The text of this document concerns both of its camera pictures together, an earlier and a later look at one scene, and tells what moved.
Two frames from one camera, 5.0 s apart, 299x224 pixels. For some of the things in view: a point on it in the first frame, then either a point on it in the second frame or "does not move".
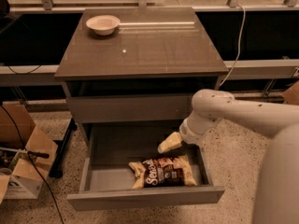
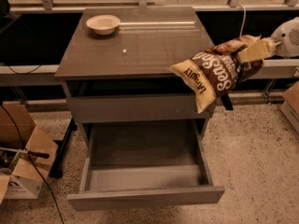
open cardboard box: (22, 176) does not move
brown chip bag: (176, 171) → (217, 72)
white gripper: (188, 132) → (287, 37)
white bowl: (103, 24) does not move
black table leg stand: (61, 145) does not move
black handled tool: (29, 152) does not move
